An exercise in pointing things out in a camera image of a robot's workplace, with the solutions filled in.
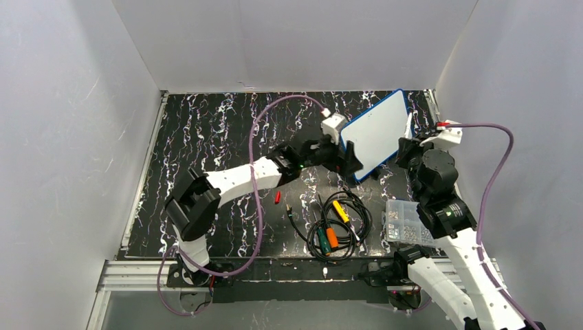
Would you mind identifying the yellow handled screwdriver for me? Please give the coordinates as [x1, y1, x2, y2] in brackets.
[332, 200, 360, 242]

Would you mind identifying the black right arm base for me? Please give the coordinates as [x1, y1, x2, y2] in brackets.
[356, 261, 432, 314]

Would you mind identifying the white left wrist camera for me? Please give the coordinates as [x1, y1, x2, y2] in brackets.
[320, 113, 348, 145]

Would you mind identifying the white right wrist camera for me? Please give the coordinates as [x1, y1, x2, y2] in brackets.
[419, 120, 463, 151]

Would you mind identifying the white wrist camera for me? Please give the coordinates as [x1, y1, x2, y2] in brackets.
[419, 120, 463, 151]
[320, 113, 348, 145]

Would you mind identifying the green handled screwdriver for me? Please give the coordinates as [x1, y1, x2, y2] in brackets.
[313, 211, 332, 256]

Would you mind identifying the clear plastic screw box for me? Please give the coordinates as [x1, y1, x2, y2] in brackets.
[383, 199, 436, 248]

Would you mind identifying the orange handled screwdriver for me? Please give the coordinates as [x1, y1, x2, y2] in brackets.
[318, 195, 339, 256]

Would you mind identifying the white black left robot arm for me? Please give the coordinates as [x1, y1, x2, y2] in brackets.
[164, 135, 363, 275]

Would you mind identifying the coiled black cable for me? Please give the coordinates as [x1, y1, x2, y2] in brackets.
[285, 187, 373, 264]

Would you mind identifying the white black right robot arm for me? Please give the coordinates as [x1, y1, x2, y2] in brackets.
[395, 137, 545, 329]

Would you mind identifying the red capped whiteboard marker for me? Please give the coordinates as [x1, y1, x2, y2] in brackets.
[404, 112, 413, 139]

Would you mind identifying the blue framed whiteboard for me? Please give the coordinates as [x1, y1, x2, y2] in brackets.
[340, 89, 410, 182]

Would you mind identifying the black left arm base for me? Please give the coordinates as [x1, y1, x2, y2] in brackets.
[166, 256, 234, 315]

